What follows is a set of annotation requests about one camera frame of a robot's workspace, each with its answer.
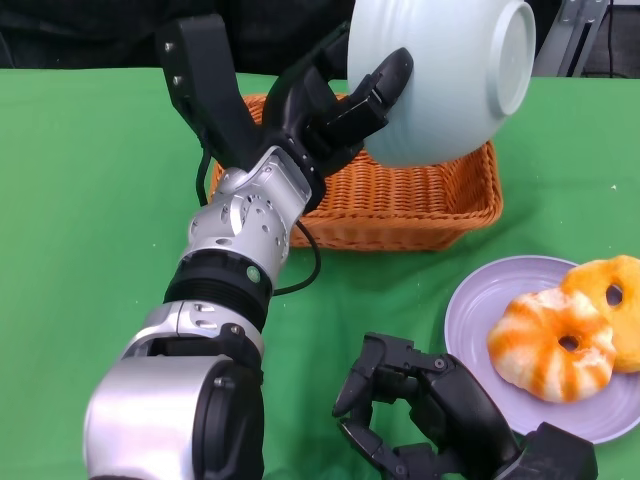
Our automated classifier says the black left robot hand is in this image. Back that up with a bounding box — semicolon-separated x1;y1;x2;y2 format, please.
262;22;416;179

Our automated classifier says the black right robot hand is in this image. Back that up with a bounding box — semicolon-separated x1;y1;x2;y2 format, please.
332;332;521;480

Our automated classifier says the orange striped ring bread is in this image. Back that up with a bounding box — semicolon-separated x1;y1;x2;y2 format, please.
559;254;640;375
487;288;618;404

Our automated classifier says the grey bowl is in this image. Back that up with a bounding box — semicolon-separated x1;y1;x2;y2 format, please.
346;0;538;169

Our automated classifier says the lavender plate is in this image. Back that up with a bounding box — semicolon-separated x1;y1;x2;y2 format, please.
443;255;640;445

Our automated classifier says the orange wicker basket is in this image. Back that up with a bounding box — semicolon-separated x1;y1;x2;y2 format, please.
207;92;504;252

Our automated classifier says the black backdrop cloth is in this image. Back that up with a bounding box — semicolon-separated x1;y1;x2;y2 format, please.
0;0;566;81

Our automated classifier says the green tablecloth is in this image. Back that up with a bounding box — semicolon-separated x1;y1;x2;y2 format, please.
0;67;640;480

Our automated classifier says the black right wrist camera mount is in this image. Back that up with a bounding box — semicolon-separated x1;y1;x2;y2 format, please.
489;421;600;480

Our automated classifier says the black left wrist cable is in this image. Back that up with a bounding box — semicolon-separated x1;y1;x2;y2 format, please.
194;142;322;297

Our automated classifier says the grey aluminium frame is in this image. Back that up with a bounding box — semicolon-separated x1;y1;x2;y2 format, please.
533;0;611;79

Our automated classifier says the thin black cable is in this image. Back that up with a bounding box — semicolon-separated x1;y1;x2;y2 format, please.
605;24;618;79

